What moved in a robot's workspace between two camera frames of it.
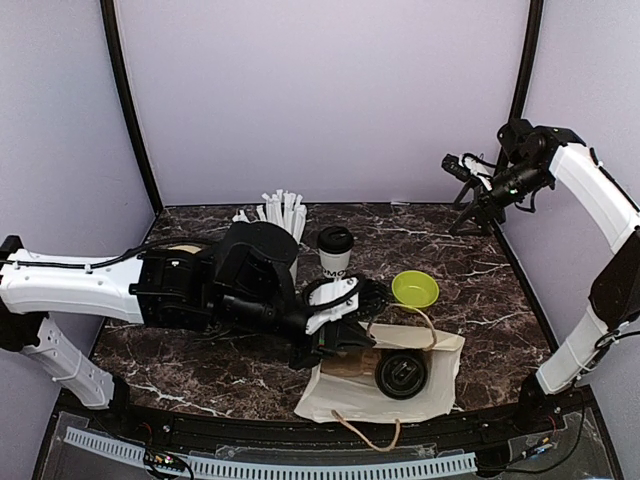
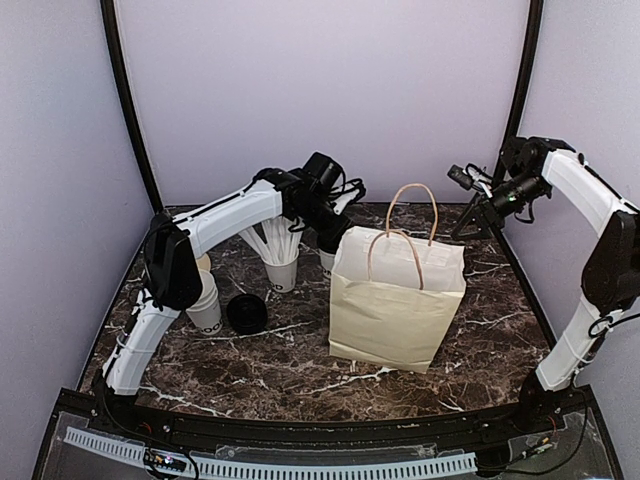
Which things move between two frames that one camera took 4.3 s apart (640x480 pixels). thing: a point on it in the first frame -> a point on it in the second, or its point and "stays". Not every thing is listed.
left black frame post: [112, 40] stays
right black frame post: [526, 71] stays
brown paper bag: [345, 388] -> [392, 297]
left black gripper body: [246, 312] -> [315, 217]
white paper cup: [334, 265] stays
